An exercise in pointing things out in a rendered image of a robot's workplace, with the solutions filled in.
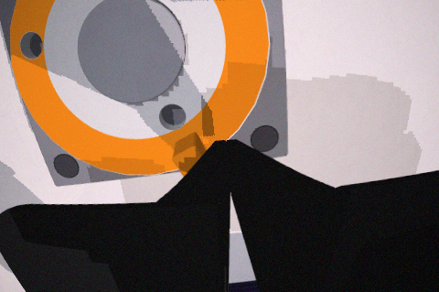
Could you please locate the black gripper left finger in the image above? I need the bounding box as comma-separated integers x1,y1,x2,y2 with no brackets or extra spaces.
0,141,230,292

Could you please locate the orange round plate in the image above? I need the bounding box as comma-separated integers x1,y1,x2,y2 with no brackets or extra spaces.
10,0,271,176

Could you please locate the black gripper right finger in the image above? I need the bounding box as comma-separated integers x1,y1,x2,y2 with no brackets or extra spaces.
226,139,439,292

